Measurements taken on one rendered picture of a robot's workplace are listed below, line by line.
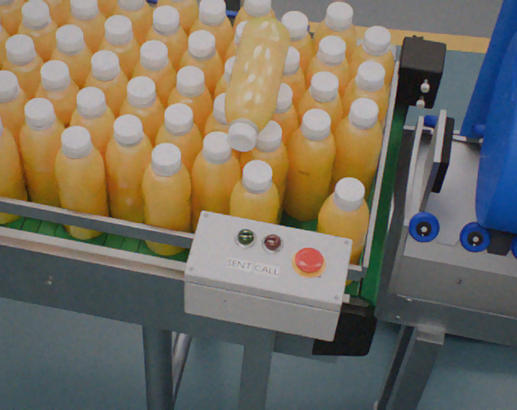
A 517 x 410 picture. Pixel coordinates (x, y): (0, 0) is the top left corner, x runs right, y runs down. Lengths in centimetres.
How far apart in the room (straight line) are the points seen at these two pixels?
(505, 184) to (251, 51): 38
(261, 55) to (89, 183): 29
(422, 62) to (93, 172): 56
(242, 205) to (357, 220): 16
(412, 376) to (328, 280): 67
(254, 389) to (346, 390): 88
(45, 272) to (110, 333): 91
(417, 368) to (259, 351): 49
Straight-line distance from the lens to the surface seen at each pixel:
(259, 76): 147
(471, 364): 262
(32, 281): 172
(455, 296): 168
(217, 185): 150
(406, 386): 205
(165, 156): 146
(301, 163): 154
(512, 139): 144
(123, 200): 158
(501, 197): 147
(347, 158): 157
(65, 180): 152
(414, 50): 177
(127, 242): 163
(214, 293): 138
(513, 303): 169
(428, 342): 190
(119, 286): 165
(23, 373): 255
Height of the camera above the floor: 226
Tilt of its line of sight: 55 degrees down
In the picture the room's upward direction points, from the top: 6 degrees clockwise
